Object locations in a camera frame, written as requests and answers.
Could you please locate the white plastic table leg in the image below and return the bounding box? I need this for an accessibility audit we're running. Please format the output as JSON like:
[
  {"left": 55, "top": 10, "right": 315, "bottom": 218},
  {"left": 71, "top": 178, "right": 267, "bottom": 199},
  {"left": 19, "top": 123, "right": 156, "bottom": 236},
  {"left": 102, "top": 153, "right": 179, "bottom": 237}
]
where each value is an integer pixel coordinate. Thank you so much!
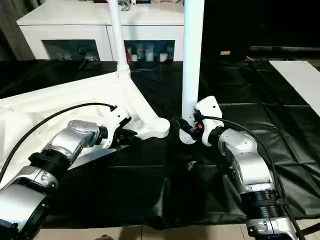
[
  {"left": 107, "top": 0, "right": 133, "bottom": 81},
  {"left": 178, "top": 0, "right": 206, "bottom": 146}
]

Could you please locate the white plastic table top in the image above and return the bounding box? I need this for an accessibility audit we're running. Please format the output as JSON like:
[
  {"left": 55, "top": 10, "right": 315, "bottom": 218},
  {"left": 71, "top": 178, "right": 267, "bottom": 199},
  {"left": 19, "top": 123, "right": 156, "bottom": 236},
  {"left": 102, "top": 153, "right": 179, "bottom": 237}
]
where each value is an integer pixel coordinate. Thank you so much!
[{"left": 0, "top": 69, "right": 172, "bottom": 176}]

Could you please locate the black work mat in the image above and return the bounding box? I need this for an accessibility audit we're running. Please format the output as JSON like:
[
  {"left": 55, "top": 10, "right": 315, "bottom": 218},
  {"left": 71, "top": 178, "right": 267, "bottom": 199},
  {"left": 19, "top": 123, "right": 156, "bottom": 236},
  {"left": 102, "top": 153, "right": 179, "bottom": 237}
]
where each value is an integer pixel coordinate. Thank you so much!
[{"left": 0, "top": 59, "right": 320, "bottom": 230}]

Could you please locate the white side table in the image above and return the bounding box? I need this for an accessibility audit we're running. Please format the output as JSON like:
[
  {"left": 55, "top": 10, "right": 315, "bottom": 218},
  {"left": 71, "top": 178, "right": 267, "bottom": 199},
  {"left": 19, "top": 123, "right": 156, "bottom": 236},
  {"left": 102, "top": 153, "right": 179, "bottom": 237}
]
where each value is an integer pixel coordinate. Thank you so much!
[{"left": 269, "top": 60, "right": 320, "bottom": 105}]

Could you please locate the white cabinet with glass doors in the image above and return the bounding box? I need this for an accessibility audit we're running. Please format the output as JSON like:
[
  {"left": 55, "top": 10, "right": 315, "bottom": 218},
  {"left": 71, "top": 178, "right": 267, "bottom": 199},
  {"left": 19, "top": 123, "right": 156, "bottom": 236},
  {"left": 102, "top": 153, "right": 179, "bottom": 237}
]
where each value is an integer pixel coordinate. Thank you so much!
[{"left": 16, "top": 0, "right": 186, "bottom": 63}]

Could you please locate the black stand leg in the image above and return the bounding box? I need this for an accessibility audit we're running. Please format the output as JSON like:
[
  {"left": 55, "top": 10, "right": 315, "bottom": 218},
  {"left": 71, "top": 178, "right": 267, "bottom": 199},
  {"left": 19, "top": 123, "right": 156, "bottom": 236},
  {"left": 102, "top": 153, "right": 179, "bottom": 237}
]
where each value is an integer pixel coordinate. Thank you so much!
[{"left": 299, "top": 222, "right": 320, "bottom": 237}]

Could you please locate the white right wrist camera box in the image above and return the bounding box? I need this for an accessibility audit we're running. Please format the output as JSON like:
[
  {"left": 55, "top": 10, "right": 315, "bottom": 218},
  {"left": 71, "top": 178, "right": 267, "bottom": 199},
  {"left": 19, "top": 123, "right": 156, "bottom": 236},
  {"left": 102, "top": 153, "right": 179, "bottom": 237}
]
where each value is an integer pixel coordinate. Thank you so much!
[{"left": 192, "top": 96, "right": 224, "bottom": 147}]

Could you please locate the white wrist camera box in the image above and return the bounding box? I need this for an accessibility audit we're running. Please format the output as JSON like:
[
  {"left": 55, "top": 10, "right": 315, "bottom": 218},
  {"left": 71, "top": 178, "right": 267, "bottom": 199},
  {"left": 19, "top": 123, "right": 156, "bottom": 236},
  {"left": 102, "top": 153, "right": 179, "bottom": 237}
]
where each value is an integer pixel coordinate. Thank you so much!
[
  {"left": 102, "top": 104, "right": 133, "bottom": 150},
  {"left": 192, "top": 96, "right": 224, "bottom": 147}
]

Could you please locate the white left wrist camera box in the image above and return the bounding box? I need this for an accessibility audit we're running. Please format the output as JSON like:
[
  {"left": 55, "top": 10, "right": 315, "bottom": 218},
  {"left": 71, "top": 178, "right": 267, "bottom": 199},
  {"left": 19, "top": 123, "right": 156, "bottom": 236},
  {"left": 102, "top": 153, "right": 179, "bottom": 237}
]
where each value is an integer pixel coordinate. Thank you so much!
[{"left": 102, "top": 104, "right": 133, "bottom": 150}]

